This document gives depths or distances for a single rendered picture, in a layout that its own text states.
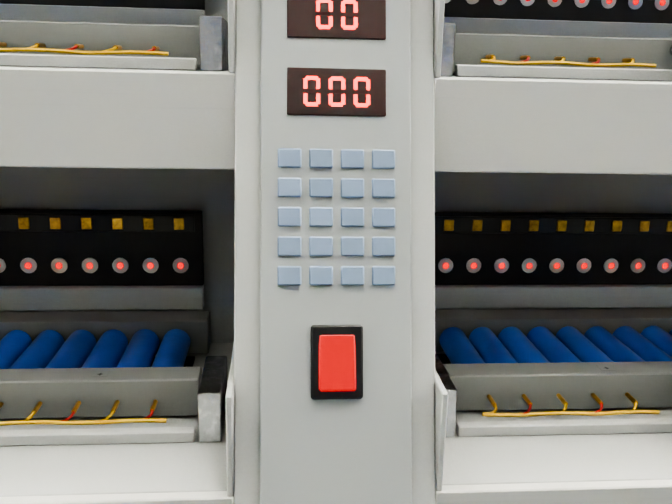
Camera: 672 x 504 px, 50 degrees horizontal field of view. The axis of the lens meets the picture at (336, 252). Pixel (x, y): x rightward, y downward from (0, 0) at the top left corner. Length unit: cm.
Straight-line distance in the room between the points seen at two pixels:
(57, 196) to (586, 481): 40
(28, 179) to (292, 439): 31
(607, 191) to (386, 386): 31
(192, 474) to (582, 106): 26
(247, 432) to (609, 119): 23
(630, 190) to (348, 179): 32
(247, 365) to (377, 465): 8
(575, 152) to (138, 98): 21
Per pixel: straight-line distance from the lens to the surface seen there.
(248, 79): 35
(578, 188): 59
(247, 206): 34
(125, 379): 42
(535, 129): 37
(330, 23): 35
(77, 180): 56
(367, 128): 34
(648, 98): 39
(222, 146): 35
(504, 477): 38
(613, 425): 43
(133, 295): 52
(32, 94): 36
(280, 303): 33
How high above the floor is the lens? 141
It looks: 1 degrees up
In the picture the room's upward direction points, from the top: straight up
